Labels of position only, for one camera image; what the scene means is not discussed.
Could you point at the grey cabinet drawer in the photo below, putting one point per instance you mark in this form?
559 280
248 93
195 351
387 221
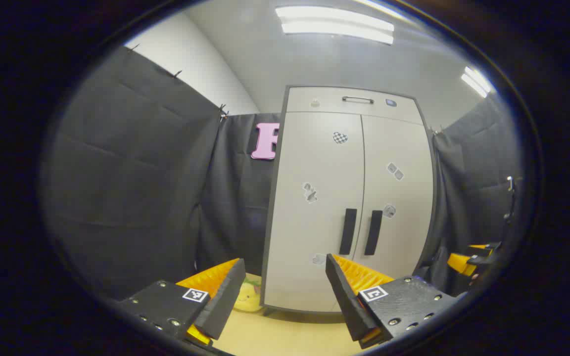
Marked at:
329 101

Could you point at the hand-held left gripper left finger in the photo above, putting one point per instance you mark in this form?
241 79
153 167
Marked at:
223 301

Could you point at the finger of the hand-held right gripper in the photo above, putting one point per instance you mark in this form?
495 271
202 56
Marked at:
460 262

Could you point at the grey double-door shoe cabinet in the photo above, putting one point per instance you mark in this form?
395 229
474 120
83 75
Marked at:
272 198

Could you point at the grey cabinet door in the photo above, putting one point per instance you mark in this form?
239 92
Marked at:
309 237
403 237

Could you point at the yellow plush toy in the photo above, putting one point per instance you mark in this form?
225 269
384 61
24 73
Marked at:
248 299

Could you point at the small ceiling light panel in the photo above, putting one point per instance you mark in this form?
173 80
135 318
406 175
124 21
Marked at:
477 81

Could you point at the black backdrop cloth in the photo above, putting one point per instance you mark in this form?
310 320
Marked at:
126 198

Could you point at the long ceiling light panel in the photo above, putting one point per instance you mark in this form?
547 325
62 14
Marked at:
334 24

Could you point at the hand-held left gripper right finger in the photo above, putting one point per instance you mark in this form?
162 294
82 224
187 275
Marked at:
347 301

